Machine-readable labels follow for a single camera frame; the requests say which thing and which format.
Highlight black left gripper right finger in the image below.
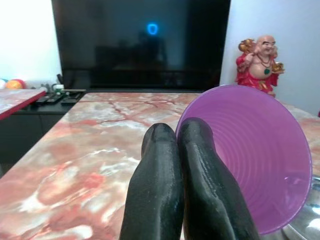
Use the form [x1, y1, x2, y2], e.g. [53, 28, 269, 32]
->
[175, 117, 262, 240]

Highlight black low tv cabinet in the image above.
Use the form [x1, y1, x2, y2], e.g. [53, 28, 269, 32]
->
[0, 87, 87, 176]

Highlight silver metal bowl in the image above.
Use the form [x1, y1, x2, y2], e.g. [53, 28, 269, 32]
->
[281, 174, 320, 240]

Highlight laughing Buddha statue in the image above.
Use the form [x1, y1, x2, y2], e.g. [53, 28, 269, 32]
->
[235, 34, 286, 99]

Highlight black flat screen television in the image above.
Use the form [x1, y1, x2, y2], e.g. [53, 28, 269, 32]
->
[51, 0, 231, 91]

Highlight purple plastic bowl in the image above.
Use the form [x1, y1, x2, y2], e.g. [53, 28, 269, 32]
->
[174, 84, 313, 235]

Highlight red edged marble board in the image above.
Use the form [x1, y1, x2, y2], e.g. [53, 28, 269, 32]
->
[0, 89, 47, 120]

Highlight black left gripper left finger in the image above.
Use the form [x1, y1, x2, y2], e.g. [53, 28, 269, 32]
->
[119, 122, 186, 240]

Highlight black remote control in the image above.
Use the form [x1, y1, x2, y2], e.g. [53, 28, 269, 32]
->
[46, 93, 63, 104]
[34, 94, 53, 105]
[60, 91, 82, 105]

